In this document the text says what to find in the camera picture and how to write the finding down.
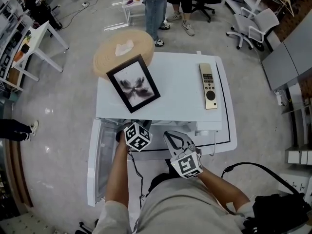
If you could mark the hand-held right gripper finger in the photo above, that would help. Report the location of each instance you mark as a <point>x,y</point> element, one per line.
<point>170,145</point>
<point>185,138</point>

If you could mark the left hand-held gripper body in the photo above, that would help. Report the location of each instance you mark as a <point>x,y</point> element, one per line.
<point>138,138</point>

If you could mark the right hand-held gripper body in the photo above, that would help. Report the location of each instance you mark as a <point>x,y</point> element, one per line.
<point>189,164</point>

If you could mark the white microwave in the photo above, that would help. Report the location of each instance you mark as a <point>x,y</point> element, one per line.
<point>180,94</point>

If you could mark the person's left forearm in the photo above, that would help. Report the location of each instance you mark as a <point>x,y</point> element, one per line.
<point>118,174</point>

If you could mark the person's right forearm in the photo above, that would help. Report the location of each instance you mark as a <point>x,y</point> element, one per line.
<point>221,191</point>

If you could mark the person's black trousers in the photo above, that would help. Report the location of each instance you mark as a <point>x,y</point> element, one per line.
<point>158,181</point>

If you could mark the person's grey shirt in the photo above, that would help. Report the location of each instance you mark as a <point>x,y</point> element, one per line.
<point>180,208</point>

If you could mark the gold remote control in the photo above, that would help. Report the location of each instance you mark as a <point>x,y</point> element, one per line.
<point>209,86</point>

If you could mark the white tissue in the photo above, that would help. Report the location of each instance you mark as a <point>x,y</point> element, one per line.
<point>124,47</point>

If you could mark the white power strip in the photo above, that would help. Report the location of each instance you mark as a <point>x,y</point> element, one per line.
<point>280,98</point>
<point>85,4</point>

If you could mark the black bag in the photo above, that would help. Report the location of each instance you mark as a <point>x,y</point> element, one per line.
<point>280,213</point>

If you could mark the white storage shelf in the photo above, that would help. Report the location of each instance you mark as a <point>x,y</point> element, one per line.
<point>298,156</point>

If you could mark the grey cabinet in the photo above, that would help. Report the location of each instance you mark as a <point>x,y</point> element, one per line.
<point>287,60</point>

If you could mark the white narrow table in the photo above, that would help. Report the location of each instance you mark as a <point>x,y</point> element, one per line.
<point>132,6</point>

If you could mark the white office chair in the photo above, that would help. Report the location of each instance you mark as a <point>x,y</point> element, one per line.
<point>258,25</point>

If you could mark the white side table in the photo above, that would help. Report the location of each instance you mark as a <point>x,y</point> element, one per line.
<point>39,36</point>

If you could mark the wooden clothes hanger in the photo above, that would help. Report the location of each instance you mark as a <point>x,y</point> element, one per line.
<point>287,4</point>

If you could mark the black picture frame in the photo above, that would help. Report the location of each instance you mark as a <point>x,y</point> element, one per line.
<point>134,84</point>

